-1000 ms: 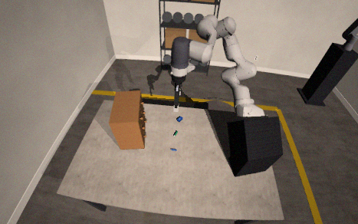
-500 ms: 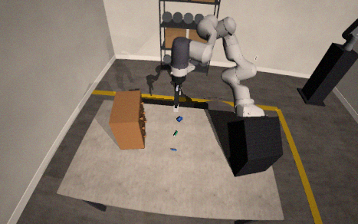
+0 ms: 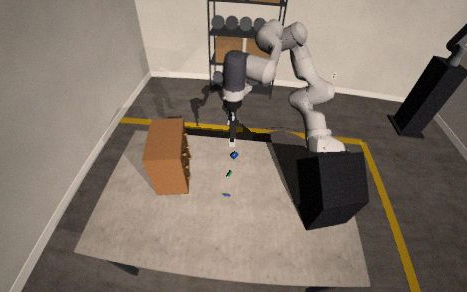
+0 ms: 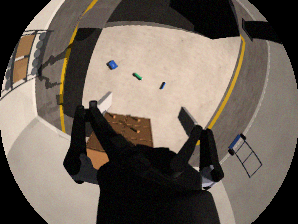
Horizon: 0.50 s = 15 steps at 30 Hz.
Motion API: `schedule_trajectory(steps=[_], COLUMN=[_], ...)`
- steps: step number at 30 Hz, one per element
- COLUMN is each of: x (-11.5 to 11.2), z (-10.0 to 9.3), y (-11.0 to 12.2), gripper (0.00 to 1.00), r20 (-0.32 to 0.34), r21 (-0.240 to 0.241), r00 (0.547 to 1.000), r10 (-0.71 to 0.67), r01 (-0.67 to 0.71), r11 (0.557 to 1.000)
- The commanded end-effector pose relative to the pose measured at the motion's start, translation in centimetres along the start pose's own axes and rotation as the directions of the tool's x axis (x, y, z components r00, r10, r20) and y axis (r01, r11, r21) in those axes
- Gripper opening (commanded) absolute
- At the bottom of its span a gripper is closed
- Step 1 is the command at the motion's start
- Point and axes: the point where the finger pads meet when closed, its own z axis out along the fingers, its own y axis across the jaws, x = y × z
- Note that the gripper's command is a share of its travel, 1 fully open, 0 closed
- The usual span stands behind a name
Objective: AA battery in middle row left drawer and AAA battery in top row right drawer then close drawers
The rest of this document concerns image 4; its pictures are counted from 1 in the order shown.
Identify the brown wooden drawer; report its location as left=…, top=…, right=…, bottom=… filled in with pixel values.
left=123, top=126, right=151, bottom=141
left=86, top=133, right=105, bottom=152
left=126, top=116, right=150, bottom=128
left=109, top=123, right=124, bottom=134
left=104, top=113, right=126, bottom=125
left=126, top=139, right=152, bottom=147

